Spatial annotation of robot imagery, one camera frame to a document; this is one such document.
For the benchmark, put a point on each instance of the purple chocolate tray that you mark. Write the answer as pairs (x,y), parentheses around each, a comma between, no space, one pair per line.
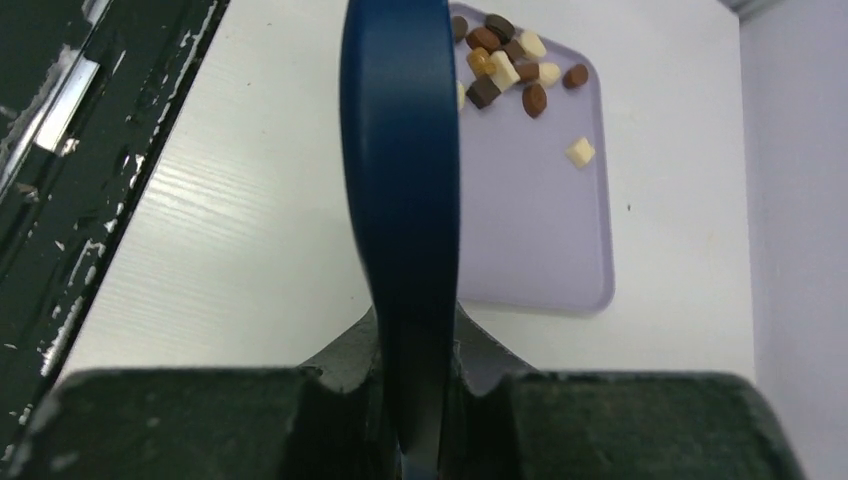
(535,230)

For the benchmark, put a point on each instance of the blue tin lid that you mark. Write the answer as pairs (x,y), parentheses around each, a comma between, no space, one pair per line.
(400,141)

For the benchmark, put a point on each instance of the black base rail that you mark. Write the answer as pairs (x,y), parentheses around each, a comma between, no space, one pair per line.
(90,92)

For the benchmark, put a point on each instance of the brown leaf chocolate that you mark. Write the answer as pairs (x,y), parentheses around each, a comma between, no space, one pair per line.
(534,100)

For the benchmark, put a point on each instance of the brown oval chocolate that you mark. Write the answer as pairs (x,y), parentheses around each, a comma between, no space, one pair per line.
(576,76)

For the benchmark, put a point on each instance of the dark round disc chocolate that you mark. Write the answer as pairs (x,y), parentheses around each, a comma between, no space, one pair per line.
(501,27)

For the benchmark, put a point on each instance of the white teardrop chocolate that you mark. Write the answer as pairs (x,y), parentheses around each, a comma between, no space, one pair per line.
(532,45)

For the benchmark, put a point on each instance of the caramel barrel chocolate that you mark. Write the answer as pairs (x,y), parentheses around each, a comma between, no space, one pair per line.
(480,63)

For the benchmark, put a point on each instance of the white rectangular chocolate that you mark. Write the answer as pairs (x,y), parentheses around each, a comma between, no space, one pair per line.
(505,74)

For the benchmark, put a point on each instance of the white square ridged chocolate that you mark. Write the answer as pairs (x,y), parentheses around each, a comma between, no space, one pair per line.
(581,152)

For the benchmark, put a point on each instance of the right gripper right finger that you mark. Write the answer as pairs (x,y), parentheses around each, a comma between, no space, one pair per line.
(512,421)

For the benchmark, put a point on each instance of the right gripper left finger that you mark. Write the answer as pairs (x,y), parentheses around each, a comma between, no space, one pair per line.
(322,419)

